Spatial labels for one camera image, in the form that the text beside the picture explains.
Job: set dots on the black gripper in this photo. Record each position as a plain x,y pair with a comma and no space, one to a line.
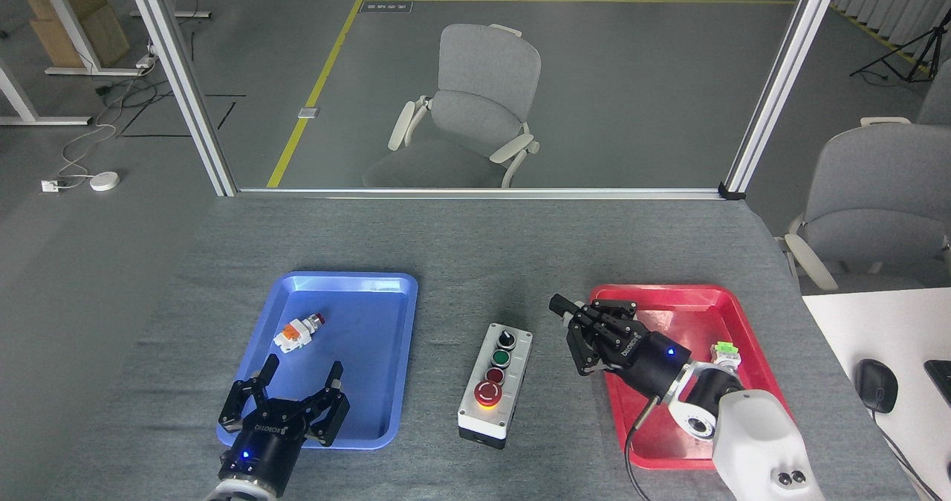
650,360
267,445

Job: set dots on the grey control box with buttons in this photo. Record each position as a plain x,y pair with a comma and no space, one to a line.
496,382

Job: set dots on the silver floor outlet box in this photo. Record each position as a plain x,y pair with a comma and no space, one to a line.
308,112

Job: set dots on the red plastic tray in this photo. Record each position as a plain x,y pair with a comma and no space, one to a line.
683,308

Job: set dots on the blue plastic tray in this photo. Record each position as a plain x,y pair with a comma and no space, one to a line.
371,337

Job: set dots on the grey office chair white arms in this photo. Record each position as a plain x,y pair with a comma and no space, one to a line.
877,204
483,107

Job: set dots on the black computer mouse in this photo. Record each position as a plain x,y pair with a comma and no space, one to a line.
877,386

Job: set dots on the white round floor device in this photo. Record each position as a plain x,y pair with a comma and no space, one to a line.
105,181

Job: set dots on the white floor socket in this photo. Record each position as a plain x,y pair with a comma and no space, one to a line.
50,186

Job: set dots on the black keyboard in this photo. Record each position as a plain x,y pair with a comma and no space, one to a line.
942,378

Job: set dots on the white power strip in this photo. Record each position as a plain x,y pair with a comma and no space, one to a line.
145,61

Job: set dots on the dark floor sign plate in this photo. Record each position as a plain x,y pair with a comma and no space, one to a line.
386,7

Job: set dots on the black tripod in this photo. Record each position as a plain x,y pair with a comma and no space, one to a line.
921,47

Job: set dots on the red push button orange switch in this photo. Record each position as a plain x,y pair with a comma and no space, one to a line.
296,334

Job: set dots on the green push button switch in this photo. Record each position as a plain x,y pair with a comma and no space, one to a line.
725,354

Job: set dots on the silver aluminium post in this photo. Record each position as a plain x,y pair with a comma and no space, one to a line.
784,77
182,77

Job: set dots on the white desk leg frame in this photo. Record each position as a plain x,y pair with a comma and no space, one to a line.
70,18
22,103

